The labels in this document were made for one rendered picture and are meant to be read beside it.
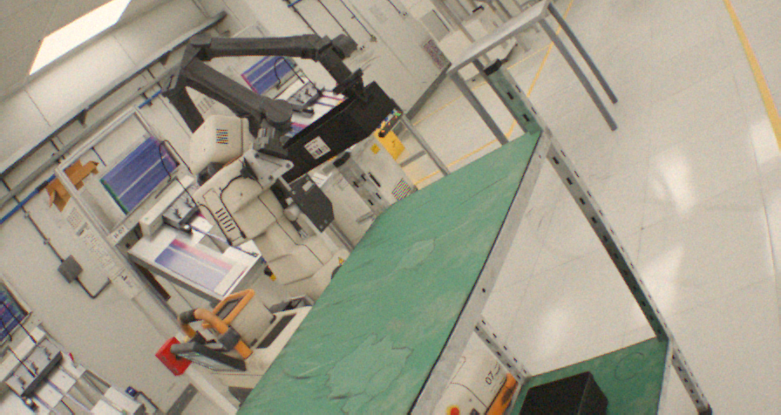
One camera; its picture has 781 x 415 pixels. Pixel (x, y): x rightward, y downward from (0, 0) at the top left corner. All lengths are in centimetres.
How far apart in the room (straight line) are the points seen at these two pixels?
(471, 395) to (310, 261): 66
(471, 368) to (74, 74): 456
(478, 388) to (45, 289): 360
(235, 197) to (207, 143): 20
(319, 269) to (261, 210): 25
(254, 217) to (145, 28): 460
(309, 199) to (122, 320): 325
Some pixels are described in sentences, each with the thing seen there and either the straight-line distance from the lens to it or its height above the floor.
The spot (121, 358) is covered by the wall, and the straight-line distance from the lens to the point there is 492.
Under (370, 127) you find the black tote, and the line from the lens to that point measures 197.
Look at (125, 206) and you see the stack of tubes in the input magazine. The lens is 356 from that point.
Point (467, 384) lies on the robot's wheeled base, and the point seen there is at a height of 25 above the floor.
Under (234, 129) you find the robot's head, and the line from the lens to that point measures 194.
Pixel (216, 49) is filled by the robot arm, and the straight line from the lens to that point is 198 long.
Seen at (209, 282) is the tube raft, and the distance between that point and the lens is 323.
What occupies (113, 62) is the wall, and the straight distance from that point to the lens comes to 594.
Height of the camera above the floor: 128
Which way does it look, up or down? 13 degrees down
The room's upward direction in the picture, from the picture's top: 39 degrees counter-clockwise
